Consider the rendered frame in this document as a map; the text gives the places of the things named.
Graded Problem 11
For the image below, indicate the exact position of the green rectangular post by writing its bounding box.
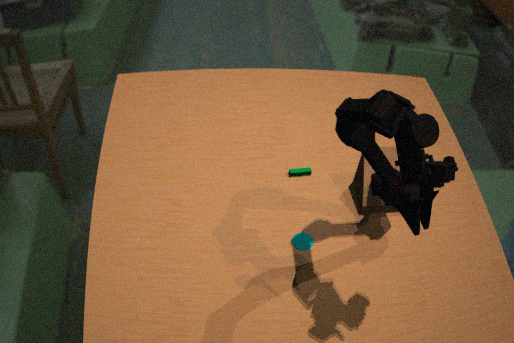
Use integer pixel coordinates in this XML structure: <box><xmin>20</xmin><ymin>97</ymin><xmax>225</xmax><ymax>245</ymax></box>
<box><xmin>289</xmin><ymin>167</ymin><xmax>312</xmax><ymax>177</ymax></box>

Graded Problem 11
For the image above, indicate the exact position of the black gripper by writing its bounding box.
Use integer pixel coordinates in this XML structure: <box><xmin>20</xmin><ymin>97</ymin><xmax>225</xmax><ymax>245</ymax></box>
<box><xmin>383</xmin><ymin>149</ymin><xmax>444</xmax><ymax>236</ymax></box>

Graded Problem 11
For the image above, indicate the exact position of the teal circle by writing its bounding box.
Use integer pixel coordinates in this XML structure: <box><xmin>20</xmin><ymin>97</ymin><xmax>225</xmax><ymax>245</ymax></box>
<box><xmin>292</xmin><ymin>233</ymin><xmax>314</xmax><ymax>250</ymax></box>

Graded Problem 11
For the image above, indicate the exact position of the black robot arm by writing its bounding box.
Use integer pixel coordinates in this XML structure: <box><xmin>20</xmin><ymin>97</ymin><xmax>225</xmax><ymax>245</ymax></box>
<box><xmin>335</xmin><ymin>89</ymin><xmax>458</xmax><ymax>201</ymax></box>

